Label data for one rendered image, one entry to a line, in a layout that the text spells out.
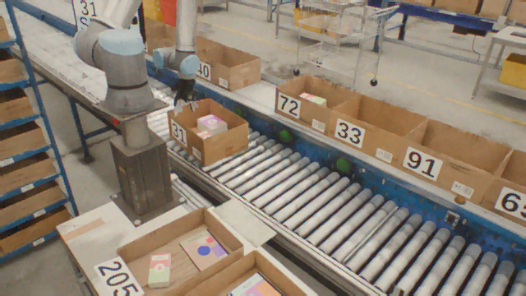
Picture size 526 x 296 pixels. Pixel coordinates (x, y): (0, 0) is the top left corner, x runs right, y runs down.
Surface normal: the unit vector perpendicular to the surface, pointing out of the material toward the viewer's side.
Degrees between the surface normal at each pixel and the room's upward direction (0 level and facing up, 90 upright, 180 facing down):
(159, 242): 88
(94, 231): 0
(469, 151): 89
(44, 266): 0
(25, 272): 0
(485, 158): 90
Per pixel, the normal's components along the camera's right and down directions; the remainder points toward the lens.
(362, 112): -0.68, 0.38
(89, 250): 0.04, -0.84
